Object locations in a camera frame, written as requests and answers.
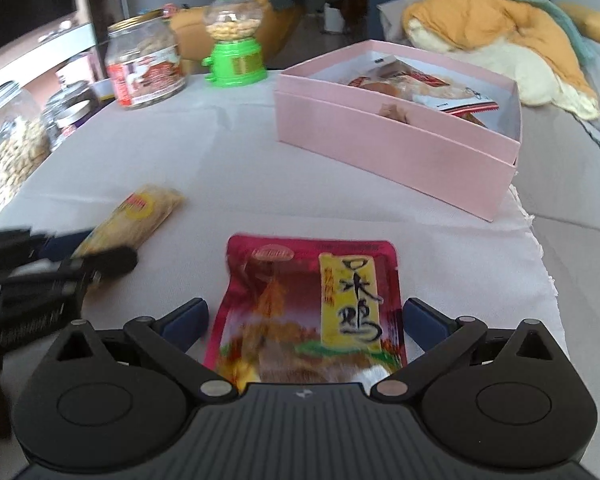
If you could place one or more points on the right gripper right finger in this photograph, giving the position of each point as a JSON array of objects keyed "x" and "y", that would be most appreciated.
[{"x": 443, "y": 340}]

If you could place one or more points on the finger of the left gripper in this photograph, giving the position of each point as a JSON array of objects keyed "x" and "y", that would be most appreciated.
[
  {"x": 24, "y": 245},
  {"x": 80, "y": 264}
]

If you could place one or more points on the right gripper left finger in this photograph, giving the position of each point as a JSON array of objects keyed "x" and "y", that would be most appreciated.
[{"x": 164, "y": 344}]

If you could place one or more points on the yellow snack bar packet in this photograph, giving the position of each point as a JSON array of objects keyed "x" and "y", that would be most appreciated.
[{"x": 133, "y": 221}]

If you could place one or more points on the red snack pouch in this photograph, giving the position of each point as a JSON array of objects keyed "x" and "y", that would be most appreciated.
[{"x": 307, "y": 311}]

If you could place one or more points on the white rice cracker packet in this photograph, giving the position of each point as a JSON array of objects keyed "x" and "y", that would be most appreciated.
[{"x": 393, "y": 77}]

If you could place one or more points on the large glass peanut jar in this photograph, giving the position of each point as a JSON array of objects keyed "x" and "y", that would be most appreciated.
[{"x": 24, "y": 143}]

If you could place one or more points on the small glass jar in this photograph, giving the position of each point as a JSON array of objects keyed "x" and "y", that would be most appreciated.
[{"x": 67, "y": 110}]

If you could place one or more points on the white table cloth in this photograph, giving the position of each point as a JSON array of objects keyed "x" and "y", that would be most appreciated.
[{"x": 219, "y": 148}]

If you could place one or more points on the pink cardboard box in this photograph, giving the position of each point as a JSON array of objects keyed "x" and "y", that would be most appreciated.
[{"x": 321, "y": 107}]

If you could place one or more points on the gold lid snack jar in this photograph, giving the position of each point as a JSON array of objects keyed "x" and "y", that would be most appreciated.
[{"x": 143, "y": 60}]

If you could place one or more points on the grey sofa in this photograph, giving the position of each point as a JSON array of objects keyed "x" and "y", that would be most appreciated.
[{"x": 558, "y": 181}]

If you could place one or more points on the white shelf unit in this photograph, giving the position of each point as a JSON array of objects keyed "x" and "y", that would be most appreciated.
[{"x": 39, "y": 35}]

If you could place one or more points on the green gumball snack dispenser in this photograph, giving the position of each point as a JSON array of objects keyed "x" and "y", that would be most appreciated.
[{"x": 236, "y": 56}]

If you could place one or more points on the yellow armchair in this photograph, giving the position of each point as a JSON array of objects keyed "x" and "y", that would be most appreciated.
[{"x": 198, "y": 30}]

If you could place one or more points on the orange and cream blanket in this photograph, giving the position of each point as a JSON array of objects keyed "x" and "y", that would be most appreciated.
[{"x": 529, "y": 41}]

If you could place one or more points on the yellow pillow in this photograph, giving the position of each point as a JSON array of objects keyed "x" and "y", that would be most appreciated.
[{"x": 587, "y": 20}]

